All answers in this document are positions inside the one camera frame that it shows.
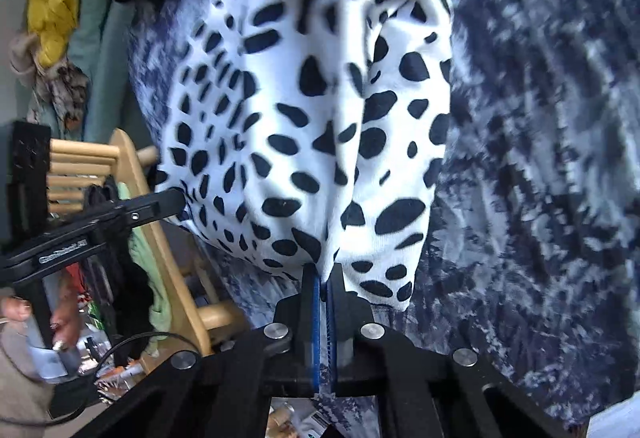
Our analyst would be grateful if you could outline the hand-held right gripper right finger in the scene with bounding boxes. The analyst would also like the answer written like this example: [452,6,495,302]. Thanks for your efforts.
[325,263,576,438]

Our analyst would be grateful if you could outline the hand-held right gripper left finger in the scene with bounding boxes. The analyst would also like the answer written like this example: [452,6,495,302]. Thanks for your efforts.
[70,263,323,438]

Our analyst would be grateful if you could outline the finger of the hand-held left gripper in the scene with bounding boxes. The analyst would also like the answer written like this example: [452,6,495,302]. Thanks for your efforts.
[86,188,187,240]

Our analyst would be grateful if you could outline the white black-spotted pants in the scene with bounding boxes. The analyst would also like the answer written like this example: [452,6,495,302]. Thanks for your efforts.
[150,0,463,311]

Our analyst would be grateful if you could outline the person's left forearm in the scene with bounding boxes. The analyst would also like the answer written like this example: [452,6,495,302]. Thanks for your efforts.
[0,321,57,438]

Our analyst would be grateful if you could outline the black clothes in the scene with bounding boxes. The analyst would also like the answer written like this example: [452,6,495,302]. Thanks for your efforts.
[82,183,156,334]

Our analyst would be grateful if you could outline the person's left hand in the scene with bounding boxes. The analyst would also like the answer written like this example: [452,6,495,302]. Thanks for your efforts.
[0,295,83,351]

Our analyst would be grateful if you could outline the wooden chair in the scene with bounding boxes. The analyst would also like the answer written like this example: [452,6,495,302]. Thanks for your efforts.
[45,128,251,374]

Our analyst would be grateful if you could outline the brown patterned scarf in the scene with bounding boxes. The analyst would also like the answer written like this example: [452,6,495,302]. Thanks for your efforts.
[32,58,91,126]

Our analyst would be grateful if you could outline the light green cloth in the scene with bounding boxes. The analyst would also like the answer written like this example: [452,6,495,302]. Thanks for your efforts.
[127,228,173,344]

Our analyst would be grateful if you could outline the beige cloth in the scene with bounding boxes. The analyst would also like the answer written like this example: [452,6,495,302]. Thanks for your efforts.
[9,31,43,86]

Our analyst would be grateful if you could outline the blue tie-dye blanket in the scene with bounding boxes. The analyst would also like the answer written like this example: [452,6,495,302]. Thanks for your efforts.
[125,0,640,429]

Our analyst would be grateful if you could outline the black cable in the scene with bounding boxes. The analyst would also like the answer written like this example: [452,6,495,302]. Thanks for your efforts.
[0,332,201,427]

